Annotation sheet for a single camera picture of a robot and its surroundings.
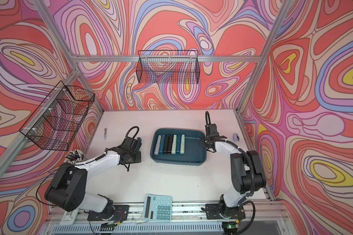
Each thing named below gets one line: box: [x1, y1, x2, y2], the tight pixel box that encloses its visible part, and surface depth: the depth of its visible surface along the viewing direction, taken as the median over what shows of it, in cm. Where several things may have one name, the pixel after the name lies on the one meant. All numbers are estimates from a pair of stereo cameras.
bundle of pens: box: [63, 148, 87, 165], surface depth 78 cm
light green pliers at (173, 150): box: [171, 134, 177, 155], surface depth 96 cm
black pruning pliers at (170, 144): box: [167, 134, 174, 154], surface depth 98 cm
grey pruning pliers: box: [153, 135, 162, 156], surface depth 98 cm
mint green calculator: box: [142, 193, 173, 222], surface depth 75 cm
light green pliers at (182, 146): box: [179, 134, 185, 155], surface depth 97 cm
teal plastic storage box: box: [150, 127, 207, 166], surface depth 98 cm
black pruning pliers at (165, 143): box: [163, 134, 169, 154], surface depth 98 cm
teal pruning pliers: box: [159, 134, 165, 154], surface depth 98 cm
